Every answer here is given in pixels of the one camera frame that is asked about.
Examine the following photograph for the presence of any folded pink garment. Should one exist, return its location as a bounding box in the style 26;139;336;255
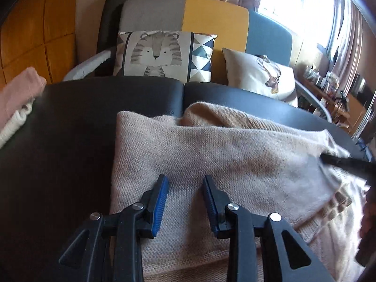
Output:
1;67;47;148

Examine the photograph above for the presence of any person's right hand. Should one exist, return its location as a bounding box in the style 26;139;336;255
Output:
356;185;375;267

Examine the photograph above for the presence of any tiger print cushion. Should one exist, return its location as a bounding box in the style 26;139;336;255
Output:
114;31;217;83

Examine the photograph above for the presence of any wooden side table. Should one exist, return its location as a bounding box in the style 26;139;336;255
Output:
299;77;366;134

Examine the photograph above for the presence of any beige knit sweater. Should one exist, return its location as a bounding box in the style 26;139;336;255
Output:
111;102;365;281

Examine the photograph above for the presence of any grey yellow blue sofa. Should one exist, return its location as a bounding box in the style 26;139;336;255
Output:
65;0;331;130

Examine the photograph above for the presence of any black leather ottoman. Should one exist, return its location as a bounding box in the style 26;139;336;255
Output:
1;76;364;281

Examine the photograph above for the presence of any deer print cushion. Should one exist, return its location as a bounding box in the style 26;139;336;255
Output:
222;48;298;107

